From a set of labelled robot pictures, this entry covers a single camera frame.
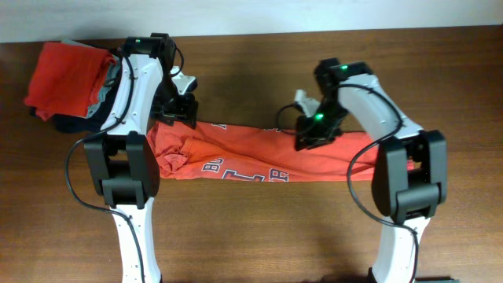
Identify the orange-red t-shirt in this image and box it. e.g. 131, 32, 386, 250
147, 122, 370, 182

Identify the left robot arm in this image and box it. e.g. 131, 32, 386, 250
83, 33, 198, 282

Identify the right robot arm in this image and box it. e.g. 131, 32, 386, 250
295, 58, 447, 283

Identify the folded grey shirt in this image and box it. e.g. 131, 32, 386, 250
85, 55, 120, 119

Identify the folded dark navy garment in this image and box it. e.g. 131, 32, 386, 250
29, 49, 122, 134

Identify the folded red-orange shirt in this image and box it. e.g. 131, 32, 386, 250
24, 42, 116, 118

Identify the right black cable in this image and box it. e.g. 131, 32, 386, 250
274, 83, 420, 283

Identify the black cable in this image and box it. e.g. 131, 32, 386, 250
64, 46, 185, 283
274, 83, 420, 283

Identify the left black cable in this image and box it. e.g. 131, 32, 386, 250
64, 46, 185, 283

